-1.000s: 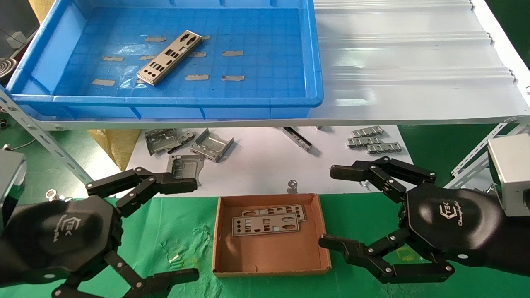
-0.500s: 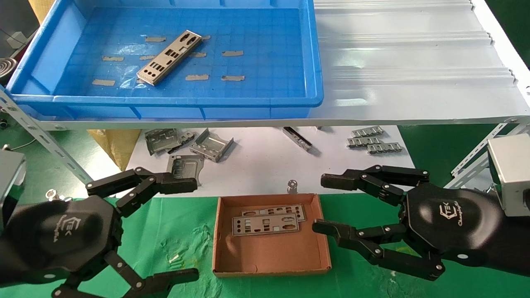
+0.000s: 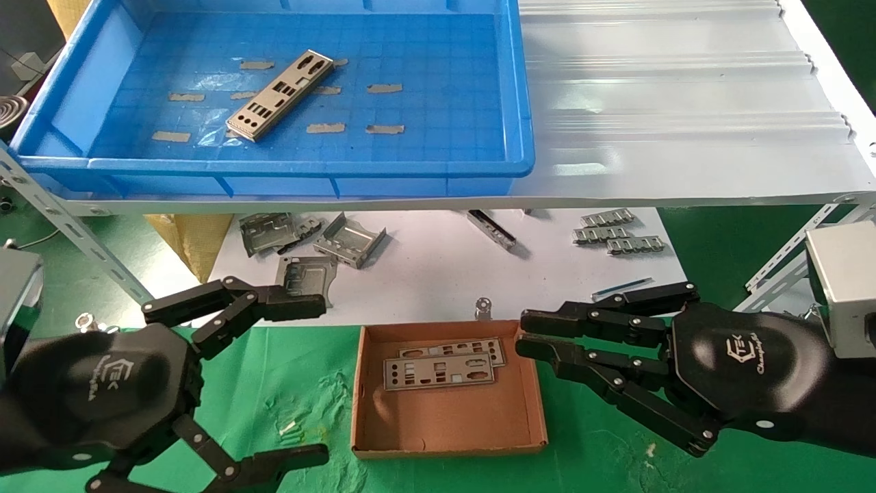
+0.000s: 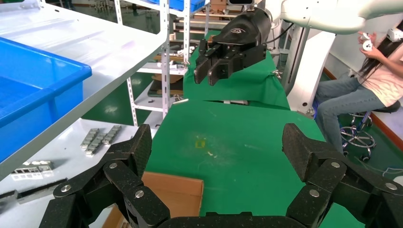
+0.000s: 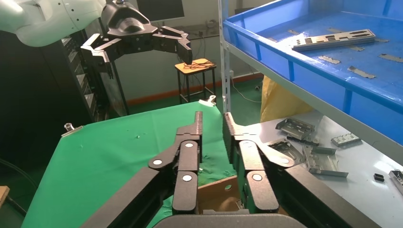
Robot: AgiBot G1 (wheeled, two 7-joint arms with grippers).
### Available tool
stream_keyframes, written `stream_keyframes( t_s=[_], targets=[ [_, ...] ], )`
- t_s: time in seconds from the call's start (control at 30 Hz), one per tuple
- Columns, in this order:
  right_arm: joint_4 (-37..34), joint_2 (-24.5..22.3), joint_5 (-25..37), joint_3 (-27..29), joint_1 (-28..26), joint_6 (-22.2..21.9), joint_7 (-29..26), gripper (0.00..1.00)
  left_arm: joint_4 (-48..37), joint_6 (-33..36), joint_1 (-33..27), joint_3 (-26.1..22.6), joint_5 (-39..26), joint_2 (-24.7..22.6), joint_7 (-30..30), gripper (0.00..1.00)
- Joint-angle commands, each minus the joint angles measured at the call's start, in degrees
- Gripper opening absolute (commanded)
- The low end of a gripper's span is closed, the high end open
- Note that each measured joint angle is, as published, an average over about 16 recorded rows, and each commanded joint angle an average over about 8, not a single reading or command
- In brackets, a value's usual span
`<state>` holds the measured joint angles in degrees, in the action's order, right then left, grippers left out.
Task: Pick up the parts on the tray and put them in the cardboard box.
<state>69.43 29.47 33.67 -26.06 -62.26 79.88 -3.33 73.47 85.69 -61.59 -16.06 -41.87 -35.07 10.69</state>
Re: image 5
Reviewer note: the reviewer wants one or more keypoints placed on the grey tape strip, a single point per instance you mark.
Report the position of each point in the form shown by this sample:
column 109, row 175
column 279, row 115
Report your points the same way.
column 381, row 40
column 333, row 30
column 329, row 59
column 357, row 48
column 293, row 32
column 361, row 72
column 390, row 58

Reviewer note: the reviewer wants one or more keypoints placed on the small perforated metal piece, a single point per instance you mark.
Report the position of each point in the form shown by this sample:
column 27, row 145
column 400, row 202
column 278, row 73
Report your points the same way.
column 345, row 139

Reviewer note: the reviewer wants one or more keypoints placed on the blue plastic tray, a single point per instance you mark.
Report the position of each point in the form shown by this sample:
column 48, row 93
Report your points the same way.
column 314, row 75

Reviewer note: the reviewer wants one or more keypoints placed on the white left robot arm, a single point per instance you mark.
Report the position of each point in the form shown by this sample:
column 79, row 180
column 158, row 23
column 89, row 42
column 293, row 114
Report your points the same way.
column 47, row 19

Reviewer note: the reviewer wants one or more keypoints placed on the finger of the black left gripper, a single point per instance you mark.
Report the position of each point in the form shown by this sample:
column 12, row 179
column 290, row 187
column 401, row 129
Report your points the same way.
column 182, row 44
column 97, row 50

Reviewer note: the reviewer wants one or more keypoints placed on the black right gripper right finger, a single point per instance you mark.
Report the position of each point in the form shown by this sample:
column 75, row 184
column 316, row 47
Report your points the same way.
column 258, row 195

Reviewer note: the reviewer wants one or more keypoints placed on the square grey metal bracket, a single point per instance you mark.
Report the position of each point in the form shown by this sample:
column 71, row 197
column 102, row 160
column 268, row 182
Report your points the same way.
column 288, row 149

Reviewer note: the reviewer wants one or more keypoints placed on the narrow metal rail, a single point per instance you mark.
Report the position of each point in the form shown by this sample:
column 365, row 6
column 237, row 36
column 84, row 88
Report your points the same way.
column 397, row 181

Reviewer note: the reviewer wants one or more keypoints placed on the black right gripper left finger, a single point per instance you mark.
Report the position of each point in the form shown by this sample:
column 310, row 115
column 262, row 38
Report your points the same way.
column 185, row 195

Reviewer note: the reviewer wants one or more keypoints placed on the white metal shelf board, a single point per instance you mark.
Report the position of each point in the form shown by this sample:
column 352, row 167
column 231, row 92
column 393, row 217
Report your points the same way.
column 314, row 105

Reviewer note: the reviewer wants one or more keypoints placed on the silver metal IO shield plate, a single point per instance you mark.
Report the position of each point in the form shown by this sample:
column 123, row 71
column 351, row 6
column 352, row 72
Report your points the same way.
column 341, row 37

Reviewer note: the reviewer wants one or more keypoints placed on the small black plastic part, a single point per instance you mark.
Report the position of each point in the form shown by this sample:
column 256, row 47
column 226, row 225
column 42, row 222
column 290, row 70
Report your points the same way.
column 379, row 177

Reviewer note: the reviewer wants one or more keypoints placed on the flat grey metal bracket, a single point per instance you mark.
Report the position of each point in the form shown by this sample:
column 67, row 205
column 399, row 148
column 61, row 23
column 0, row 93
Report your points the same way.
column 296, row 128

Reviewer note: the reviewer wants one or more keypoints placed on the silver binder clip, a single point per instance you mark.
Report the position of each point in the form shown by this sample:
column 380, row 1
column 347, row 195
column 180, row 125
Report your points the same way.
column 207, row 101
column 69, row 127

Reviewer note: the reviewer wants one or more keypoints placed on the wooden stool with black legs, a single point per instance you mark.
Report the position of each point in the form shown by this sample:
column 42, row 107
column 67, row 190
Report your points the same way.
column 181, row 67

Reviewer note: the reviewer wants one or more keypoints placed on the wooden board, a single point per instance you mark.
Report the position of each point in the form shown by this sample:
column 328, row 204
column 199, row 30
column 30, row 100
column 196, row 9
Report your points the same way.
column 3, row 195

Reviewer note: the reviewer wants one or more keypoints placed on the black monitor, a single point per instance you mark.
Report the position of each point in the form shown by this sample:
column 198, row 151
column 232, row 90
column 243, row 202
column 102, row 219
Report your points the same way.
column 160, row 9

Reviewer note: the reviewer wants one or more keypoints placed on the open box-shaped metal bracket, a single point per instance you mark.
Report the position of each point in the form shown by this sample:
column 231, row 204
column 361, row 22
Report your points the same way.
column 318, row 162

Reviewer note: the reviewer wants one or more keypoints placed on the white table board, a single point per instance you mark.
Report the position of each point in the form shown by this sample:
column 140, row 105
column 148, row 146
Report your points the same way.
column 362, row 195

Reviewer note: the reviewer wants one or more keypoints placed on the grey slotted angle post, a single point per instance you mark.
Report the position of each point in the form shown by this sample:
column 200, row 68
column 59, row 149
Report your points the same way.
column 225, row 63

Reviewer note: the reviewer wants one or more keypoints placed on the brown cardboard box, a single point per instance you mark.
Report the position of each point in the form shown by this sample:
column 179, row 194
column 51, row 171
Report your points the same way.
column 214, row 195

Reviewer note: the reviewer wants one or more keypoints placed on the green cloth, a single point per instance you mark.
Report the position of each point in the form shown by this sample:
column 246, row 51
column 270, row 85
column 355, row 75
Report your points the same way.
column 104, row 163

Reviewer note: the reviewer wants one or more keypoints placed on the yellow woven bag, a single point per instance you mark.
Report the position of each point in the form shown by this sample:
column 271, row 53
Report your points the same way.
column 277, row 104

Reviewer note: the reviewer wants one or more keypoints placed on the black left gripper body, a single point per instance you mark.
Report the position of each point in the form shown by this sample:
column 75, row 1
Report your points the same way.
column 126, row 19

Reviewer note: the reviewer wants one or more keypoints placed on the black equipment rack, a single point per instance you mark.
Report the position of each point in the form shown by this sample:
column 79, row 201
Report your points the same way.
column 47, row 94

